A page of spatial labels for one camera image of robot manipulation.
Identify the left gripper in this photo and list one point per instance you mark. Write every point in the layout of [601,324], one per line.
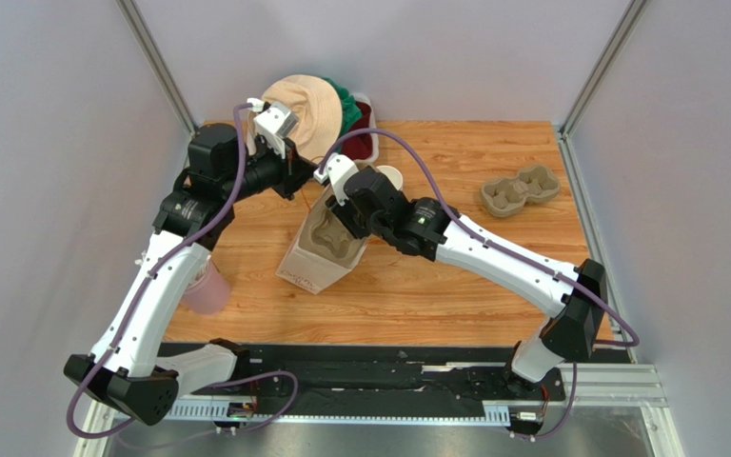
[296,171]

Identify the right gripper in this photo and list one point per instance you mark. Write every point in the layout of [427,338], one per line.
[353,215]

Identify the grey pulp cup carrier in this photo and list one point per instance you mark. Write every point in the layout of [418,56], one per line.
[324,235]

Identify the white paper bag orange handles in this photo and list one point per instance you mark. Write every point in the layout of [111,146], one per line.
[309,271]

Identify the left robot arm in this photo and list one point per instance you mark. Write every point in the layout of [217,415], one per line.
[123,369]

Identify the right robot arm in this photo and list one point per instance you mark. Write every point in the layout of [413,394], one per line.
[571,297]

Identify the stack of paper cups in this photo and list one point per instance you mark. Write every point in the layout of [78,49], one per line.
[394,176]

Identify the beige bucket hat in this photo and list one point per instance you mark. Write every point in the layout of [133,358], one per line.
[318,108]

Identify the green cloth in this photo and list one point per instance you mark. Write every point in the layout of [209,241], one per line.
[351,113]

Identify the white plastic basket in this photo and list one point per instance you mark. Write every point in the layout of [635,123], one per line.
[364,147]

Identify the pink plastic cup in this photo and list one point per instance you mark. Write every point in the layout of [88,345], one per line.
[209,291]

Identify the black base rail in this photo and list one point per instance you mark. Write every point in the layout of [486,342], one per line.
[379,381]

